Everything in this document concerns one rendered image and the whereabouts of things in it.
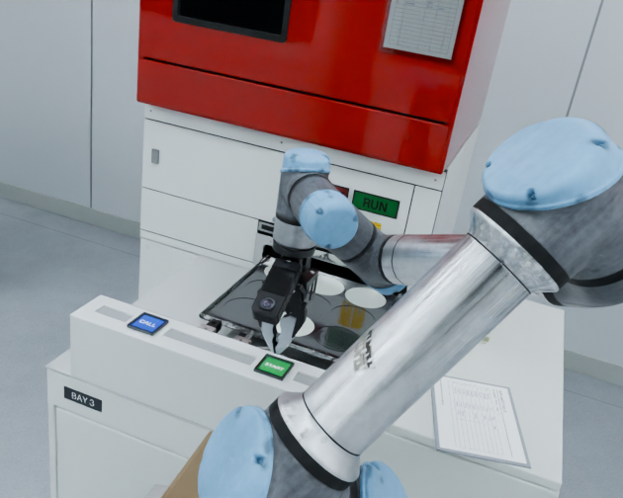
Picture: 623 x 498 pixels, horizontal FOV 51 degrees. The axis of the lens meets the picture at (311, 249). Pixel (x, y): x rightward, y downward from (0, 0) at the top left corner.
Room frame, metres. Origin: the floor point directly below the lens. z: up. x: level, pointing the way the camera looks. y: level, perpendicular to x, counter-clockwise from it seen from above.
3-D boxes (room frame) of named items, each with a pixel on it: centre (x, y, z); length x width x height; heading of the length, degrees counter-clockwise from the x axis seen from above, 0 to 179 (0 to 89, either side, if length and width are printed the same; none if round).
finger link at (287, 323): (0.98, 0.01, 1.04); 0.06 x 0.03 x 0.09; 163
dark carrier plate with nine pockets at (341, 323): (1.33, -0.01, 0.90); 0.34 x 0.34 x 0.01; 73
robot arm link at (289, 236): (0.98, 0.03, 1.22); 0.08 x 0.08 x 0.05
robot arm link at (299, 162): (0.98, 0.03, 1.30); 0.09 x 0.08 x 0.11; 21
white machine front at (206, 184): (1.60, 0.11, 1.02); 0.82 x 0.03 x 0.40; 73
